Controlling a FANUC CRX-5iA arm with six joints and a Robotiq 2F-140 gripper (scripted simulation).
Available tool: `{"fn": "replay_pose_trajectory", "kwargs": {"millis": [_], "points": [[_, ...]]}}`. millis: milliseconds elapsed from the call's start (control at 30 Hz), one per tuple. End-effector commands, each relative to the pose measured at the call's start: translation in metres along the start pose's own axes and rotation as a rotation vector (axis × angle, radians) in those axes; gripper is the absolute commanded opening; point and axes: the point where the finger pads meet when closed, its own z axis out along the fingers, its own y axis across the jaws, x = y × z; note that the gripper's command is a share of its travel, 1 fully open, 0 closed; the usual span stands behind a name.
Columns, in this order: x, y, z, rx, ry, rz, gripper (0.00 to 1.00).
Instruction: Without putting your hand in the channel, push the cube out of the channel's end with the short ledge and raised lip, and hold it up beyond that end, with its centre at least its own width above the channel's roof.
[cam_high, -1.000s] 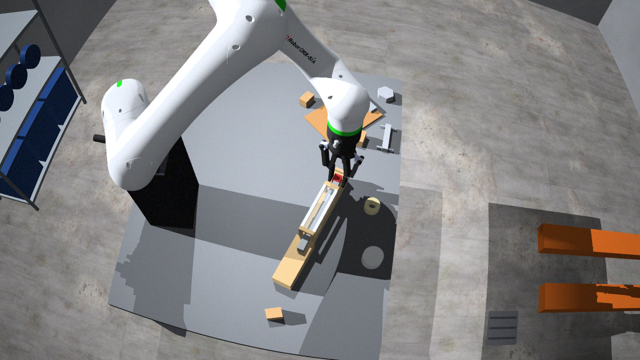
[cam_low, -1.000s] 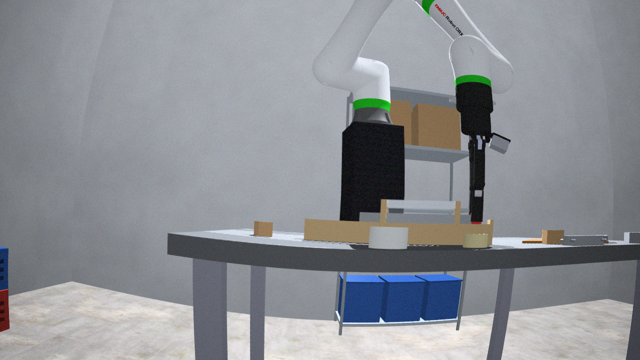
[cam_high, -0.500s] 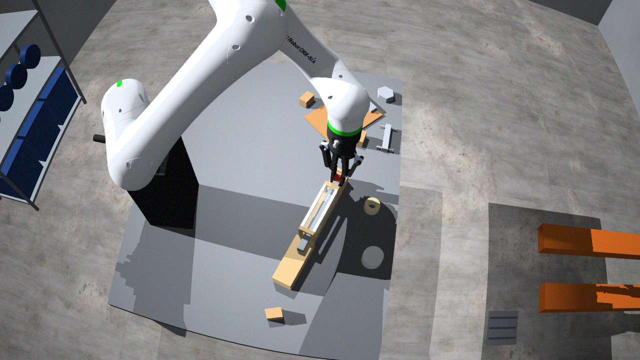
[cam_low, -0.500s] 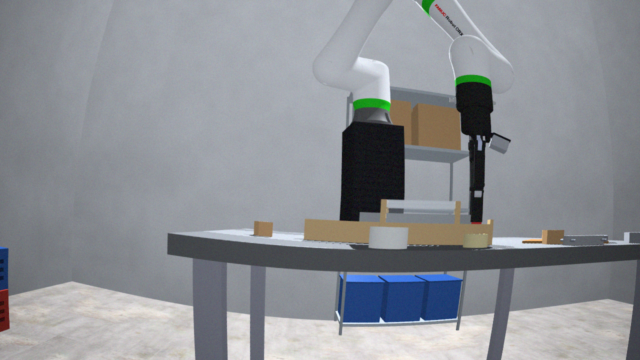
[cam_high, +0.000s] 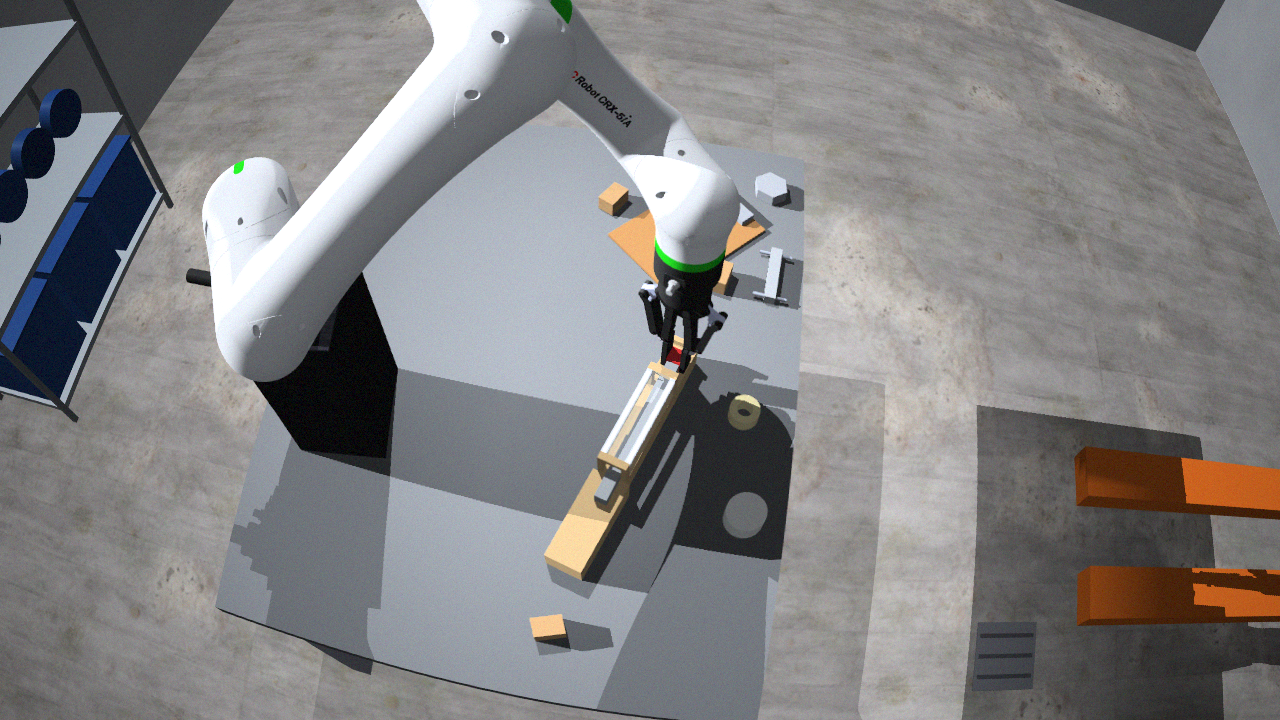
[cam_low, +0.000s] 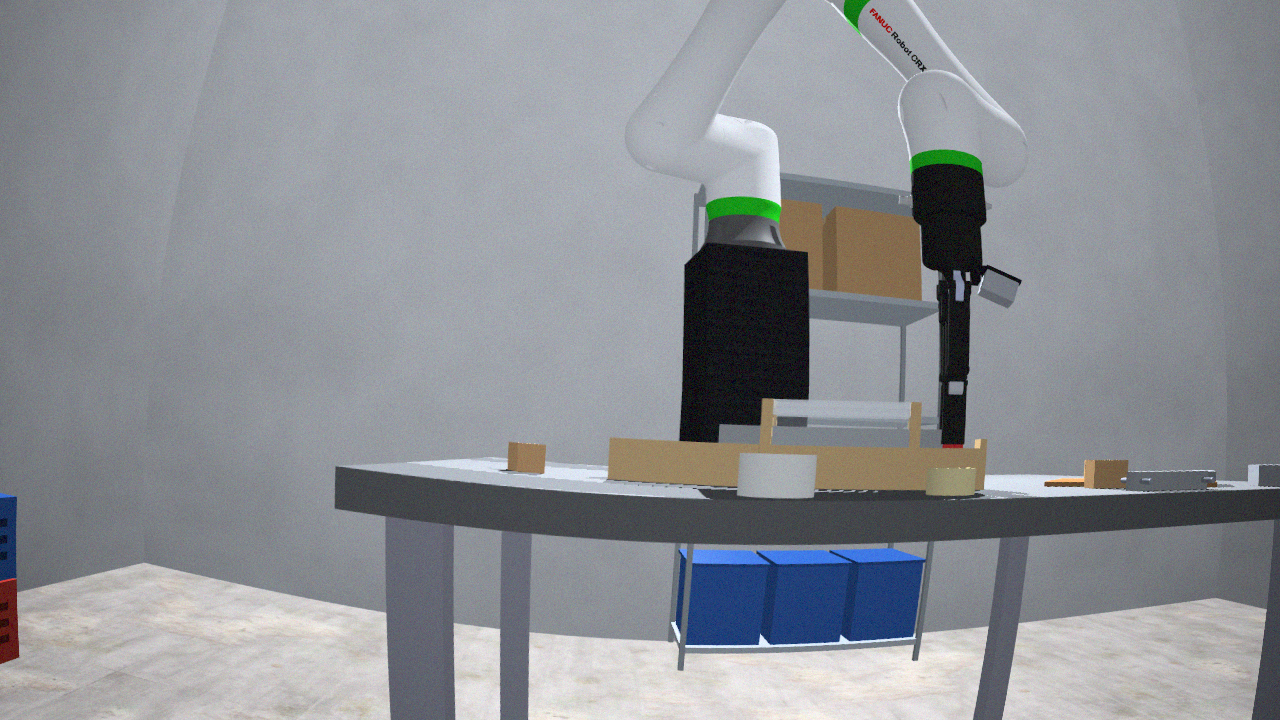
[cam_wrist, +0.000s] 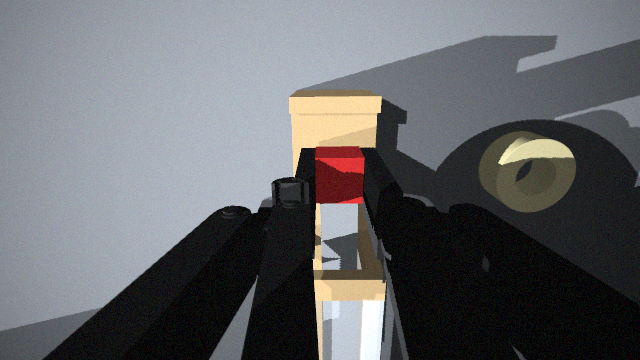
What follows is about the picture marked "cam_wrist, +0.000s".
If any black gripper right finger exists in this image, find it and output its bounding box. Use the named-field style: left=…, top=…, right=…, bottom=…
left=360, top=148, right=640, bottom=360

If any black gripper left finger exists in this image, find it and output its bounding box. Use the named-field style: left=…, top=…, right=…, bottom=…
left=42, top=148, right=319, bottom=360

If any red cube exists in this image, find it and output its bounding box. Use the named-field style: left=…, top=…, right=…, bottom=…
left=315, top=146, right=364, bottom=204

